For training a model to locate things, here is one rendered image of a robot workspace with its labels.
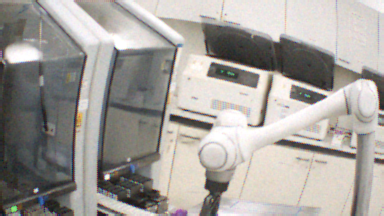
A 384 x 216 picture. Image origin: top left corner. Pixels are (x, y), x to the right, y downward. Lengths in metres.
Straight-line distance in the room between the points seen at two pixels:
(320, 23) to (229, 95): 1.02
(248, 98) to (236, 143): 2.53
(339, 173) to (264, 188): 0.69
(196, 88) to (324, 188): 1.28
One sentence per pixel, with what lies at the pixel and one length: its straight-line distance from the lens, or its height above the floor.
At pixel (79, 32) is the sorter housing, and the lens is 1.83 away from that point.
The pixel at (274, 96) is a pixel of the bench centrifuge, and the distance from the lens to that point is 4.29.
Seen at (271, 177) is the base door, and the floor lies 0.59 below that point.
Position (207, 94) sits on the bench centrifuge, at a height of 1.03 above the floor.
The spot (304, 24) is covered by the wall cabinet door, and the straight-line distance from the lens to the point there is 4.54.
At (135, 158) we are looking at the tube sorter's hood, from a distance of 2.40.
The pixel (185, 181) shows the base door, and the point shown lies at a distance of 4.50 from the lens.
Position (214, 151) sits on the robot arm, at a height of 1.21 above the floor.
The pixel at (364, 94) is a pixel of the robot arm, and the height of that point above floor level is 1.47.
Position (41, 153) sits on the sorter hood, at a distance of 1.59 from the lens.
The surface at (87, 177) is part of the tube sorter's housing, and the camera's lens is 2.00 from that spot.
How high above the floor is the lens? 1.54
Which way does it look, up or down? 8 degrees down
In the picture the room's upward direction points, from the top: 11 degrees clockwise
